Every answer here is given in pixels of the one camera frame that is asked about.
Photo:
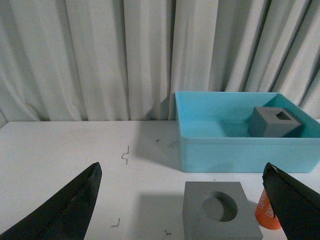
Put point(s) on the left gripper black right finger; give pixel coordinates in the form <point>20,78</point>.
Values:
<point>296,206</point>

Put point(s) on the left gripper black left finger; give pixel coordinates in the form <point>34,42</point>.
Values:
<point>64,216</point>

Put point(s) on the orange cylinder with white numbers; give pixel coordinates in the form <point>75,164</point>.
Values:
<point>264,213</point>

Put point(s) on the gray cube with round hole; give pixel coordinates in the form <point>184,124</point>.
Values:
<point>218,211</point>

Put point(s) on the gray cube with rectangular hole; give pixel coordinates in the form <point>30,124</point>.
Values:
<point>273,122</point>

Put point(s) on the light blue plastic box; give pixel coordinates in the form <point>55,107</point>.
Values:
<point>213,134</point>

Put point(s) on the white pleated curtain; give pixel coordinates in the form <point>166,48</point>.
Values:
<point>111,60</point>

